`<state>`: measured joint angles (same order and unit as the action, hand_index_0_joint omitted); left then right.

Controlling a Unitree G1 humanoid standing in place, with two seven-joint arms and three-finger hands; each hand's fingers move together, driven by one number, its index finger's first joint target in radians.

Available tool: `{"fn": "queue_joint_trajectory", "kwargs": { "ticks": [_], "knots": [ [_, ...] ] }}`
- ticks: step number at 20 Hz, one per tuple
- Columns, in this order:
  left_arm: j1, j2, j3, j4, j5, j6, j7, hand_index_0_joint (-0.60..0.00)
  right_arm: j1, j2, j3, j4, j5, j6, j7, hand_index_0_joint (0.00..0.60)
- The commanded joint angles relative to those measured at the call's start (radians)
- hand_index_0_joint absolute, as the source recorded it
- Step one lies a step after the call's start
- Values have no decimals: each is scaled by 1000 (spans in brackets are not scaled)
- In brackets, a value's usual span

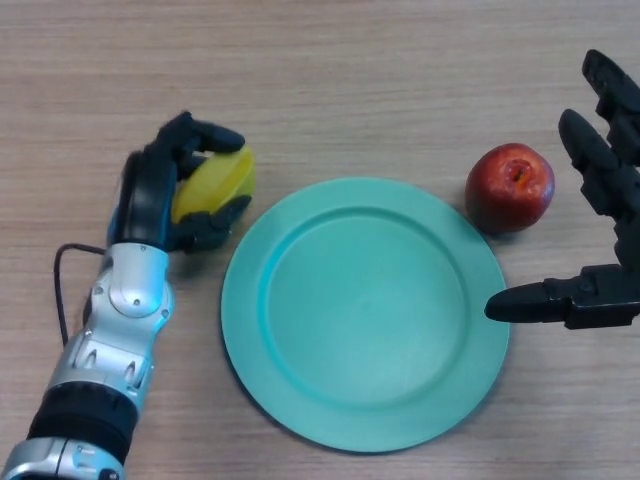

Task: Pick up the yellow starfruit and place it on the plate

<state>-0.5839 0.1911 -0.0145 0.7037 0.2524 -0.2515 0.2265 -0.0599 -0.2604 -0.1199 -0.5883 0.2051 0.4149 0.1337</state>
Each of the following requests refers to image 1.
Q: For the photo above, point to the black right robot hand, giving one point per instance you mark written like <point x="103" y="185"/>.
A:
<point x="600" y="302"/>

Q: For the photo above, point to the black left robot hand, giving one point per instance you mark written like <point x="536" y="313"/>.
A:
<point x="145" y="200"/>

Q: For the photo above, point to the yellow starfruit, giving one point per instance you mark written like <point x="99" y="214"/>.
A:
<point x="220" y="180"/>

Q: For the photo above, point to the green round plate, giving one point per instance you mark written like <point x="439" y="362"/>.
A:
<point x="370" y="325"/>

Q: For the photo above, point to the red apple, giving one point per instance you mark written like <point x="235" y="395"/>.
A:
<point x="505" y="195"/>

